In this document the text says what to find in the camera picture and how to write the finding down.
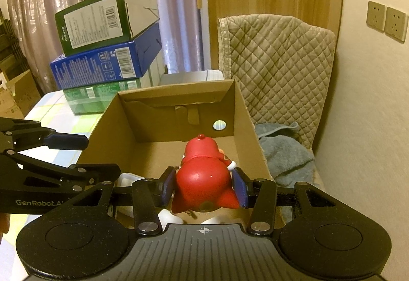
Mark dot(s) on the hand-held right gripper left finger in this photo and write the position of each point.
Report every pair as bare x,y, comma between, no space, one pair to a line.
167,186

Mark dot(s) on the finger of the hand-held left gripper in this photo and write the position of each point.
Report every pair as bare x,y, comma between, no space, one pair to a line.
67,142
96,172

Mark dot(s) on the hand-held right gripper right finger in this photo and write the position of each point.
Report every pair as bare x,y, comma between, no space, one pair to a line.
239,188

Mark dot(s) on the red toy figure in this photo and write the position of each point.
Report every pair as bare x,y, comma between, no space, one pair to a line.
201,178

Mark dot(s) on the cardboard box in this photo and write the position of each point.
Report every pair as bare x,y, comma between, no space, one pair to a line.
153,127

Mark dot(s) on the green plastic-wrapped carton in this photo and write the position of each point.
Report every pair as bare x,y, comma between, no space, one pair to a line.
86,99

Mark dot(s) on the grey towel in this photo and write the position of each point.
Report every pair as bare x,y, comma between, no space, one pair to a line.
287,153

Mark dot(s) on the brown shipping carton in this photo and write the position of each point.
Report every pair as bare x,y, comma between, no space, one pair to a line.
22,99

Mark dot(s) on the blue carton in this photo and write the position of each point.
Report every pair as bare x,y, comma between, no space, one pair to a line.
89,68

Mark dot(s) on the dark green carton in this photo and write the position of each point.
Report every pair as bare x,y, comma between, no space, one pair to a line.
92,25

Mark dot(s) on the beige quilted cover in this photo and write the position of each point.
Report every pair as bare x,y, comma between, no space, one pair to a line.
281,70

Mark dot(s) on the beige wall socket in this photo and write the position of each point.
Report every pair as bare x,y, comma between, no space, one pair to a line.
396,24
376,15

